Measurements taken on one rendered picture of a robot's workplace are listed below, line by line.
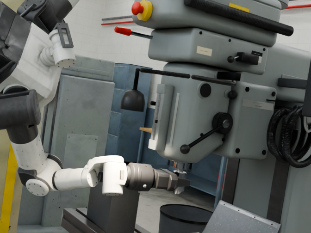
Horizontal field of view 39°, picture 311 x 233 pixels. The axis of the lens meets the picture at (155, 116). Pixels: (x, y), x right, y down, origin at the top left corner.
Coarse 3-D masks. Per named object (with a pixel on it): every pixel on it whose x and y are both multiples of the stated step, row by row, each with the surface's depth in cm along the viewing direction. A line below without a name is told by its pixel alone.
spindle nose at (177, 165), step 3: (174, 162) 149; (174, 165) 149; (177, 165) 148; (180, 165) 147; (183, 165) 147; (186, 165) 148; (177, 168) 148; (180, 168) 147; (183, 168) 148; (186, 168) 148
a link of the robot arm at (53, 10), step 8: (56, 0) 158; (64, 0) 159; (48, 8) 154; (56, 8) 158; (64, 8) 159; (72, 8) 164; (40, 16) 154; (48, 16) 155; (56, 16) 158; (64, 16) 161; (48, 24) 157
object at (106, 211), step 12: (96, 192) 182; (132, 192) 173; (96, 204) 181; (108, 204) 171; (120, 204) 171; (132, 204) 174; (96, 216) 179; (108, 216) 170; (120, 216) 172; (132, 216) 174; (108, 228) 170; (120, 228) 172; (132, 228) 175
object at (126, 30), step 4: (116, 28) 140; (120, 28) 141; (124, 28) 142; (116, 32) 141; (120, 32) 141; (124, 32) 141; (128, 32) 142; (132, 32) 144; (136, 32) 144; (140, 36) 146; (144, 36) 146; (148, 36) 147; (152, 36) 148
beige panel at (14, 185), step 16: (0, 0) 275; (16, 0) 280; (0, 144) 286; (0, 160) 287; (16, 160) 293; (0, 176) 289; (16, 176) 295; (0, 192) 290; (16, 192) 296; (0, 208) 291; (16, 208) 297; (0, 224) 292; (16, 224) 299
